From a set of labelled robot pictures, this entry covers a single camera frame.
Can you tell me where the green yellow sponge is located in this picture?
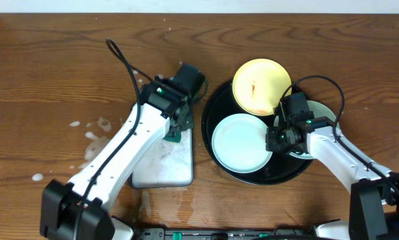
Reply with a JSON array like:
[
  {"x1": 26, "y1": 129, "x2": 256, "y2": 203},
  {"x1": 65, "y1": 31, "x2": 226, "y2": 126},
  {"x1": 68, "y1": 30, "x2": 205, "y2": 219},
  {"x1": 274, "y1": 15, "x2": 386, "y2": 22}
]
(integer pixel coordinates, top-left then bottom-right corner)
[{"x1": 163, "y1": 109, "x2": 194, "y2": 143}]

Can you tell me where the light blue plate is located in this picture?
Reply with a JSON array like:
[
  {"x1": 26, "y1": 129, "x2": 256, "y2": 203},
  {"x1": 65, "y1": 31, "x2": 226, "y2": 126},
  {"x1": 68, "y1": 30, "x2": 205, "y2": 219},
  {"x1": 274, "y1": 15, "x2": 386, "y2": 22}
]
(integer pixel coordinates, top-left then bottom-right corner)
[{"x1": 211, "y1": 113, "x2": 272, "y2": 173}]

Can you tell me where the pale green plate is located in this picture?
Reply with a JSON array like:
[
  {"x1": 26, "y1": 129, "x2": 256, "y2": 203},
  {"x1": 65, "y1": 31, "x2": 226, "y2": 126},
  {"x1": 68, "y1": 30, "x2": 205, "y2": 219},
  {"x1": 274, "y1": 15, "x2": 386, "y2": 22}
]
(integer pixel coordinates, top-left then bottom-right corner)
[{"x1": 274, "y1": 100, "x2": 336, "y2": 160}]

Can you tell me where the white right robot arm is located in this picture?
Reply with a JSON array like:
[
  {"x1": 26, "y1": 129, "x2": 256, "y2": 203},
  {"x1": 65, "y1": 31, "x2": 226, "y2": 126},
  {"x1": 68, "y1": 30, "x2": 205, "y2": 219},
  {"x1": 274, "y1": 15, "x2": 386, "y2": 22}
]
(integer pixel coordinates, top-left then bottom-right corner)
[{"x1": 266, "y1": 117, "x2": 399, "y2": 239}]

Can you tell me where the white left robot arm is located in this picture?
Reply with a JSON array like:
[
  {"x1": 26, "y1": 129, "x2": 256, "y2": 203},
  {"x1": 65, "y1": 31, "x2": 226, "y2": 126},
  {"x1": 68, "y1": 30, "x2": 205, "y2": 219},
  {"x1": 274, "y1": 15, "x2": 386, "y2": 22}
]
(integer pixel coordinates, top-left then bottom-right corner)
[{"x1": 39, "y1": 84, "x2": 193, "y2": 239}]

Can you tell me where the black round tray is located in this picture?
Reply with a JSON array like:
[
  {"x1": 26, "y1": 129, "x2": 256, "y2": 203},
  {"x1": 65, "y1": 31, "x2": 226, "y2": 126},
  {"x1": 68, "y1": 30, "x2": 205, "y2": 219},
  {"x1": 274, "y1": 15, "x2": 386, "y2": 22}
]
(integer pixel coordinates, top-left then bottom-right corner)
[{"x1": 201, "y1": 80, "x2": 312, "y2": 185}]

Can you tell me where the yellow plate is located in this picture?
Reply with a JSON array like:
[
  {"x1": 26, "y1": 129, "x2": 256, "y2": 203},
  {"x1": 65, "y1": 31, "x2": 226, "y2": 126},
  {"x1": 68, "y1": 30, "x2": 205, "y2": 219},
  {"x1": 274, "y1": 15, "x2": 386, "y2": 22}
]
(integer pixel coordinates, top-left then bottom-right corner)
[{"x1": 232, "y1": 59, "x2": 292, "y2": 116}]

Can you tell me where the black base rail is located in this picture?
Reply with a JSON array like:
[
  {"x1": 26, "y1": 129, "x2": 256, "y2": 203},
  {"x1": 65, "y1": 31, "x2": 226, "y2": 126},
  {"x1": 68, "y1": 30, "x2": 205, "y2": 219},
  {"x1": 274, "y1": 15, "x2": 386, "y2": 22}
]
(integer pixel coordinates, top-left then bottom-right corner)
[{"x1": 132, "y1": 225, "x2": 319, "y2": 240}]

